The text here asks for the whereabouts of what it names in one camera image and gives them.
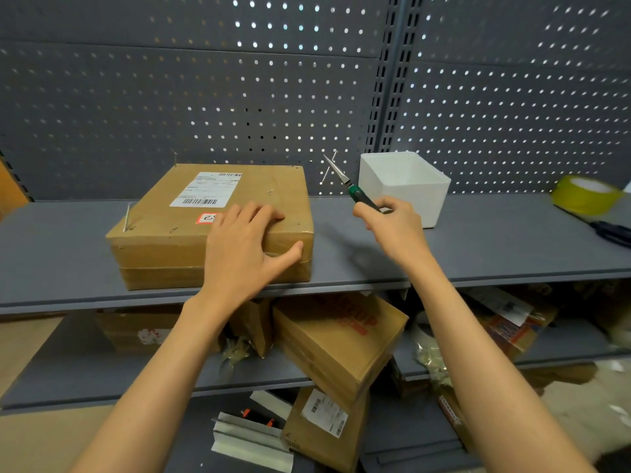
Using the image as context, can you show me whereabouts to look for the crumpled clear plastic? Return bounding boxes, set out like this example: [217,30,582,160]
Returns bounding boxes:
[413,337,454,388]

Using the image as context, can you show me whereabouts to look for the person's left forearm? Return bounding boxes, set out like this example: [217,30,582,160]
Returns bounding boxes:
[71,290,257,473]

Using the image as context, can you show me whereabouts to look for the cardboard box red blue print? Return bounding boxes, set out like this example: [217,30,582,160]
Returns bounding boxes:
[463,286,559,363]

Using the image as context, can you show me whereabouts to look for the grey perforated back panel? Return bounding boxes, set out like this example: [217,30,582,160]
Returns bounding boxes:
[389,0,631,195]
[0,0,395,202]

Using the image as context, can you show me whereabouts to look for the person's right hand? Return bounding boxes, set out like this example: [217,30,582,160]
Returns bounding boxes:
[352,195,434,271]

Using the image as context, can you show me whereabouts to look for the green handled needle-nose pliers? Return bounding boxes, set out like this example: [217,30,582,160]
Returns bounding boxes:
[323,153,390,215]

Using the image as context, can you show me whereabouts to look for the white flat strips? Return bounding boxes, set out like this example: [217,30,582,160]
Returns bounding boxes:
[210,388,295,473]

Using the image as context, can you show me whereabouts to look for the person's left hand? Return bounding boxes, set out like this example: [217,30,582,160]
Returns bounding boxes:
[202,201,305,316]

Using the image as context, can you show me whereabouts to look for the black scissors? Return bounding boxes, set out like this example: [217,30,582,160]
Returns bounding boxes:
[554,204,631,250]

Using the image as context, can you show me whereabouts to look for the cardboard box red lettering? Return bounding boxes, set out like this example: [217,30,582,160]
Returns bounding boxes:
[272,292,410,415]

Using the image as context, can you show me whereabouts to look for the cardboard box barcode label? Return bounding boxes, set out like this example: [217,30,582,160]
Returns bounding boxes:
[281,385,371,473]

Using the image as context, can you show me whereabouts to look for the person's right forearm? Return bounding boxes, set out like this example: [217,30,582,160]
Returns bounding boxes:
[404,256,597,473]

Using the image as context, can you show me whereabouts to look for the grey slotted upright post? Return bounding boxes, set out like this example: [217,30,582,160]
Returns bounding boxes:
[0,150,35,202]
[367,0,430,153]

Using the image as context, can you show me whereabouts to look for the brown cardboard box white labels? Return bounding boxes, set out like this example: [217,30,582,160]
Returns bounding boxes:
[105,164,315,291]

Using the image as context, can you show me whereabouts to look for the brown wooden panel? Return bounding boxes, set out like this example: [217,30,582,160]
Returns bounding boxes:
[0,160,30,223]

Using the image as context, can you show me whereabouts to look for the cardboard box torn white sticker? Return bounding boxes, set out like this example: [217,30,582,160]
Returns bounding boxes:
[95,309,223,354]

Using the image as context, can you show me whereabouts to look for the white plastic bin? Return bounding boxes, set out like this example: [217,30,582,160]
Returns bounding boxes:
[358,150,452,229]

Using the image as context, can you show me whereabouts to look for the grey metal shelf board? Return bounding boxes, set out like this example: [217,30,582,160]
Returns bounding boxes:
[394,191,631,291]
[0,194,415,317]
[392,317,631,382]
[0,309,316,415]
[360,388,482,473]

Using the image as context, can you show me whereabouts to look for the yellow tape roll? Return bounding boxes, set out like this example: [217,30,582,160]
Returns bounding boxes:
[550,174,626,216]

